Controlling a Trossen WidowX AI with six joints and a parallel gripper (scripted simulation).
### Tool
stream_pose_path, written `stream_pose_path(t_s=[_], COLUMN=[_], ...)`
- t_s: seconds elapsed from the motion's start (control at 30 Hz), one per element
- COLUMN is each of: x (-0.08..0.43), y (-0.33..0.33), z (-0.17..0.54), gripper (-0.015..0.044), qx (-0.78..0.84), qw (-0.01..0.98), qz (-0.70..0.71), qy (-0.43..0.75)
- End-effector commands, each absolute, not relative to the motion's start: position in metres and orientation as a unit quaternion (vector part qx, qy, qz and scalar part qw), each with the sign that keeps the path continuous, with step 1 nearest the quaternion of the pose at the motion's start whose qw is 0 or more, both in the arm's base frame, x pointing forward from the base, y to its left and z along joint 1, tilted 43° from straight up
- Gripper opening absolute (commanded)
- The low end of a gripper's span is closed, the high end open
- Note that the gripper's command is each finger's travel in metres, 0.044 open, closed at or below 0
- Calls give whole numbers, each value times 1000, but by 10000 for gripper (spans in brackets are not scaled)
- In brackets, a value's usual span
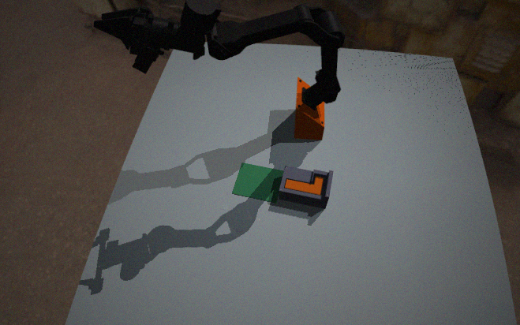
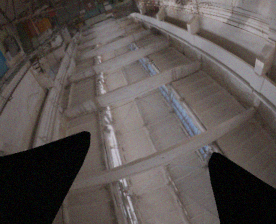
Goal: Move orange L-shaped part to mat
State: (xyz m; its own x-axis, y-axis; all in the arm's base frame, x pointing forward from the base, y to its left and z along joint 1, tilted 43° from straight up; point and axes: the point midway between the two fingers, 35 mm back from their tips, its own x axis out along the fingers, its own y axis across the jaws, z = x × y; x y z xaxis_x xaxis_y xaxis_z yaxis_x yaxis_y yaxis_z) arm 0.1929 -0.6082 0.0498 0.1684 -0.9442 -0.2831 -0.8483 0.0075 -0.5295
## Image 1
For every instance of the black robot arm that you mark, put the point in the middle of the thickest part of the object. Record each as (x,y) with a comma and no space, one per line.
(228,38)

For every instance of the orange l-shaped part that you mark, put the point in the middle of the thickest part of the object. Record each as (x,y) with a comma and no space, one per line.
(305,187)

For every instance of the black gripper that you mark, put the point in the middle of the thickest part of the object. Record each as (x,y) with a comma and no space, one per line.
(139,29)

